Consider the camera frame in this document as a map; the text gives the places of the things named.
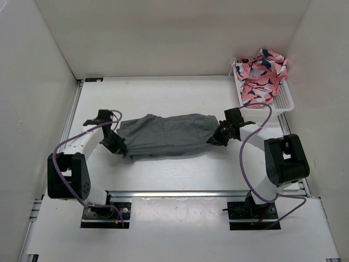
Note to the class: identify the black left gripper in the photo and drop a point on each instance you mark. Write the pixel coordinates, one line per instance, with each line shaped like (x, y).
(119, 145)

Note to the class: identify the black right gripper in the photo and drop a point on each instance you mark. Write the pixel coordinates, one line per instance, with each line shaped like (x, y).
(216, 139)

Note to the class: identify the grey shorts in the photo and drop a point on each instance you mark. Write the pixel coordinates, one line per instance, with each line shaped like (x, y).
(156, 137)

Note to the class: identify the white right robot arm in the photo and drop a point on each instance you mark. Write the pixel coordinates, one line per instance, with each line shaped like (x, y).
(285, 159)

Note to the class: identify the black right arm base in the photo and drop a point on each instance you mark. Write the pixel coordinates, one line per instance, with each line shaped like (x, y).
(247, 216)

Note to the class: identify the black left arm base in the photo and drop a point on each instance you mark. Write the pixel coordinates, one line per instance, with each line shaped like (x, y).
(107, 218)

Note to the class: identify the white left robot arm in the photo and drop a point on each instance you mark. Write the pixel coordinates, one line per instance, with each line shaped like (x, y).
(67, 171)

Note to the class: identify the pink patterned shorts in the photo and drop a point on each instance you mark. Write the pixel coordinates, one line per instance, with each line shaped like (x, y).
(259, 79)

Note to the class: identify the white plastic basket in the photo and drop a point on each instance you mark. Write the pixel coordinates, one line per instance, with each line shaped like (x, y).
(283, 102)

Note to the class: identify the black label sticker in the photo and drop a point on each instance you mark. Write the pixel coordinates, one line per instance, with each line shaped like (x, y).
(94, 79)

